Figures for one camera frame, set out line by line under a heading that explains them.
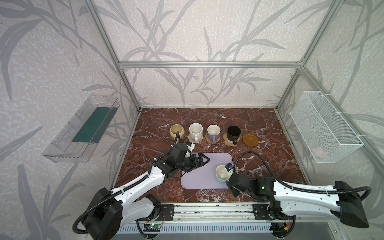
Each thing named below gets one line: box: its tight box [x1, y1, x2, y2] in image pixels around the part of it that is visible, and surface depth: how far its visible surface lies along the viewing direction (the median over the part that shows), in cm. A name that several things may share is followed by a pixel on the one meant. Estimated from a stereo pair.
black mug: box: [227, 125, 241, 145], surface depth 96 cm
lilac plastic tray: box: [181, 152, 233, 190], surface depth 86 cm
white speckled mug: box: [189, 122, 203, 143], surface depth 100 cm
